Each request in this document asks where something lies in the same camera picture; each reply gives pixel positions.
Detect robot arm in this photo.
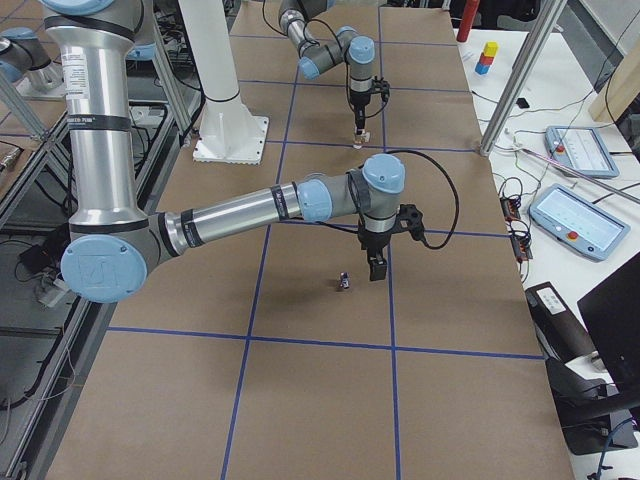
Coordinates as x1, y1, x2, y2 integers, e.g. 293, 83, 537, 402
40, 1, 405, 304
278, 0, 375, 143

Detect far teach pendant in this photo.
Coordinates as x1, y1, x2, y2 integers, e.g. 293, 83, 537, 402
545, 126, 620, 179

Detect red fire extinguisher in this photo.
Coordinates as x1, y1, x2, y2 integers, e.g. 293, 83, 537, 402
456, 0, 480, 43

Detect stacked coloured blocks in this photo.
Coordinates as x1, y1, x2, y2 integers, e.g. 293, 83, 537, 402
474, 41, 499, 75

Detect teach pendant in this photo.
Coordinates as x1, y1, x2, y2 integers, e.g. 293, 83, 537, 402
529, 184, 631, 261
545, 126, 620, 179

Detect chrome threaded pipe fitting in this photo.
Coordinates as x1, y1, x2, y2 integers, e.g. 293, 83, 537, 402
337, 272, 350, 291

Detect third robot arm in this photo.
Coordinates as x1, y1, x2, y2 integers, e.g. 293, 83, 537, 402
1, 27, 65, 100

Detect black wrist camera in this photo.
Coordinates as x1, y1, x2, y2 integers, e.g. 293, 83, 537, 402
371, 76, 390, 104
397, 204, 426, 244

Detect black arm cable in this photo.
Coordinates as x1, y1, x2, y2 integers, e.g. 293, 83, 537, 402
384, 148, 461, 251

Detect black monitor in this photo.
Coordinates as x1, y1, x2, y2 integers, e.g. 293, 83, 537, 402
578, 254, 639, 391

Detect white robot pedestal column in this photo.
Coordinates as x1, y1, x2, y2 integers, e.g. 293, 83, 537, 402
179, 0, 269, 165

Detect black office chair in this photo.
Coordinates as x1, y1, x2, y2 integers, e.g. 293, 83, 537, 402
525, 282, 639, 456

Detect near teach pendant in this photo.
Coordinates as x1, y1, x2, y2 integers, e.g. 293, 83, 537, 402
529, 184, 631, 261

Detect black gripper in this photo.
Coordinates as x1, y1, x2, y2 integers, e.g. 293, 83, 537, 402
357, 223, 392, 282
348, 89, 370, 131

